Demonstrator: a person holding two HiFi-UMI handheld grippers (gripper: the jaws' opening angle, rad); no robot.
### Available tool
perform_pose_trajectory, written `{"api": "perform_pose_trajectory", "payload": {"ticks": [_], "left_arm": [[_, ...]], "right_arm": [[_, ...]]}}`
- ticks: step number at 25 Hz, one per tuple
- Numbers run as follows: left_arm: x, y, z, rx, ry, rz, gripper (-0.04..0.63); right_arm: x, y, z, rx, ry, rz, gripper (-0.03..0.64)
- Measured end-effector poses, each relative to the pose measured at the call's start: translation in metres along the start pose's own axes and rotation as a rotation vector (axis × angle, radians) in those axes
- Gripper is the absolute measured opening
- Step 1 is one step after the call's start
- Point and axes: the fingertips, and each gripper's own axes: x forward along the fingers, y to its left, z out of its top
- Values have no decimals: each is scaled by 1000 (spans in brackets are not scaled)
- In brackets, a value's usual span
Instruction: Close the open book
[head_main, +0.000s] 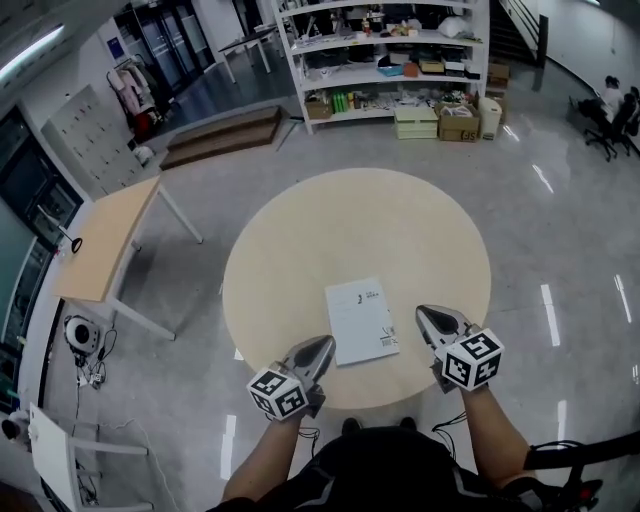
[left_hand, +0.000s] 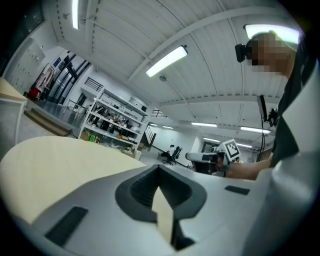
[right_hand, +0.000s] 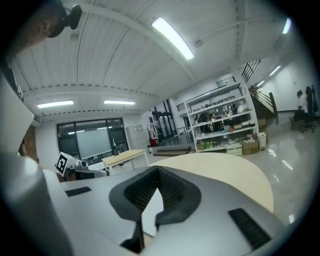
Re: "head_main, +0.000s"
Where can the clothes rack with garments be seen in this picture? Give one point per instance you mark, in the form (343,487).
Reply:
(132,92)

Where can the black office chair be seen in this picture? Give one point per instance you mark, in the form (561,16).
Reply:
(632,142)
(607,137)

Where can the printed cardboard box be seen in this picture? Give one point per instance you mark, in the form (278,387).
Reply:
(457,125)

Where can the white plastic bag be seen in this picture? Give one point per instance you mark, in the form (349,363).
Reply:
(455,27)

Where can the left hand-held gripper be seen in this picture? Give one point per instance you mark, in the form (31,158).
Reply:
(277,395)

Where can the black framed glass doors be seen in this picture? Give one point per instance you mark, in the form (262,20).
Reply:
(165,40)

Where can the white trash bin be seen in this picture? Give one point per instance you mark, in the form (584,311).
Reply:
(490,117)

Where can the wooden step platform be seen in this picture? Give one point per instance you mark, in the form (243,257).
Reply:
(225,135)

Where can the person's left shoe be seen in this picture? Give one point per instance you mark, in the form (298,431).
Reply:
(351,426)

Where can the white paper booklet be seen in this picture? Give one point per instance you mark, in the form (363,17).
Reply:
(360,320)

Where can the round white floor device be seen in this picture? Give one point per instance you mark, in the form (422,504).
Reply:
(82,335)

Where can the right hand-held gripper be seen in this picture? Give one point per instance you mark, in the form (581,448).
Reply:
(470,360)

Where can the white shelving unit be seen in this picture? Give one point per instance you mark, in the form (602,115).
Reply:
(380,50)

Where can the person's right forearm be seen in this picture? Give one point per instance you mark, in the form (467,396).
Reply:
(495,440)

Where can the black table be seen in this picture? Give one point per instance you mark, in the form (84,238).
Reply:
(247,42)

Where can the grey locker cabinet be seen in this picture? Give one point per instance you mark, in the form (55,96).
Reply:
(95,140)

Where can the plain cardboard box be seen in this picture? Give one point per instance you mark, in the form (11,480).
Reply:
(498,75)

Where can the white power strip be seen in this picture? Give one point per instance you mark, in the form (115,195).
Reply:
(92,377)

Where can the person's shoe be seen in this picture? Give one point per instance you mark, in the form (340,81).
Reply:
(351,426)
(409,424)

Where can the long ceiling light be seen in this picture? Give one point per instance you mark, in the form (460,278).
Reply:
(30,52)

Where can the small cardboard box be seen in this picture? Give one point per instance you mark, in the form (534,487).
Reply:
(318,109)

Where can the rectangular wooden table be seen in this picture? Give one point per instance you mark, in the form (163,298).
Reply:
(107,240)

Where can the pale green drawer box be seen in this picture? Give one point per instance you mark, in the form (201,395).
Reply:
(416,124)

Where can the person's right shoe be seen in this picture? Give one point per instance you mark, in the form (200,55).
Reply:
(409,424)

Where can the dark staircase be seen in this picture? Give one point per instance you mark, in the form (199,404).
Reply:
(517,30)

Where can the person's black t-shirt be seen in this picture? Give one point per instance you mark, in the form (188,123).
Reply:
(380,475)

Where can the black framed glass wall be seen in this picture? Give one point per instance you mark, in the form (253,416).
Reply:
(20,210)

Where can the person's left forearm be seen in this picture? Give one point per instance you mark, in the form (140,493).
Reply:
(260,460)

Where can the green bottle pack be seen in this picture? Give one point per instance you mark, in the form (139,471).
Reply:
(340,103)

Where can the blue wall sign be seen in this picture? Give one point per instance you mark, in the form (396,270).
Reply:
(115,48)

